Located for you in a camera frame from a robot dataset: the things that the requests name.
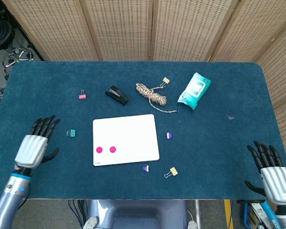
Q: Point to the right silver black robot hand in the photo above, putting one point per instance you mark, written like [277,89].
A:
[277,183]

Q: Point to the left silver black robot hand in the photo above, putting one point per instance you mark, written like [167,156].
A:
[32,150]

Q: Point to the pink round magnet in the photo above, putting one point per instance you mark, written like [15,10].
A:
[99,149]
[112,149]

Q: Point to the purple round magnet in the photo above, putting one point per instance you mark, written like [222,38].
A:
[146,168]
[169,135]

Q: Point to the white magnetic board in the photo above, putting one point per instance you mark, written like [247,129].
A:
[133,136]

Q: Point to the blue storage box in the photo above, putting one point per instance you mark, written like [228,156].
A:
[255,214]

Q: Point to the teal binder clip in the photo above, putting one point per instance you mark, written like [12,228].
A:
[72,133]

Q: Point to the pink binder clip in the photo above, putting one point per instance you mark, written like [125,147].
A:
[82,96]

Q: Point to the dark teal table cloth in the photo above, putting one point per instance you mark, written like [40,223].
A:
[205,155]

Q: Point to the silver paper clip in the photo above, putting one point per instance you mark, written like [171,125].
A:
[230,117]

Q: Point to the silver table leg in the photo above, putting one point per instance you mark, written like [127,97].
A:
[197,210]

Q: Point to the wicker folding screen panel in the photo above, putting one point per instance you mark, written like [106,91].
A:
[283,83]
[188,28]
[50,28]
[119,28]
[252,28]

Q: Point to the black stapler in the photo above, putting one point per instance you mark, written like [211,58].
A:
[116,95]

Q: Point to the large gold binder clip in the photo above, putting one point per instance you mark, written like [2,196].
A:
[173,171]

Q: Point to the black stool chrome base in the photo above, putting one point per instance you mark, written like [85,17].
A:
[0,35]

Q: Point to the green wet wipes pack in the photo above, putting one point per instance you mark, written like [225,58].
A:
[194,90]

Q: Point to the blue grey robot torso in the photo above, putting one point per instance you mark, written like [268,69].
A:
[143,214]

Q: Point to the small yellow binder clip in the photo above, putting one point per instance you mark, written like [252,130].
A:
[166,80]

